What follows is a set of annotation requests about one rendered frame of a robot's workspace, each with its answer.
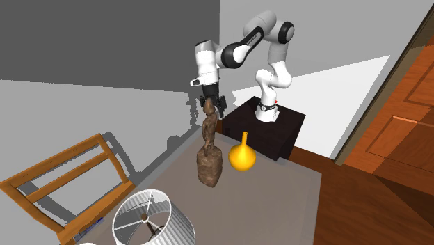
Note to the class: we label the blue pen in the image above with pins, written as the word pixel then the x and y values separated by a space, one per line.
pixel 92 226

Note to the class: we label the grey brown table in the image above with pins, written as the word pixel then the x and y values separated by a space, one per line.
pixel 264 203

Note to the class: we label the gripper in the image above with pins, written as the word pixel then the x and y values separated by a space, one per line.
pixel 210 91

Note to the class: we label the yellow round vase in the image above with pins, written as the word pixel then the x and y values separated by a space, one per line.
pixel 242 157

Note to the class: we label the orange wooden door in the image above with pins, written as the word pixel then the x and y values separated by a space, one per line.
pixel 407 118

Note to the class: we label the wooden chair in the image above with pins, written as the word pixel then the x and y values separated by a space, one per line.
pixel 44 169

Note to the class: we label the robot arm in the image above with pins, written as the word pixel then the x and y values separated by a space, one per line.
pixel 274 54

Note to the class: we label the brown figure statue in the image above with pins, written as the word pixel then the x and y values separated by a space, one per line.
pixel 210 166

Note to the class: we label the striped shade table lamp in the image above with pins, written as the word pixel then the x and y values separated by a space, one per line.
pixel 176 224

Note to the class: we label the dark robot stand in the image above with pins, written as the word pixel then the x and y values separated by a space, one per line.
pixel 271 135

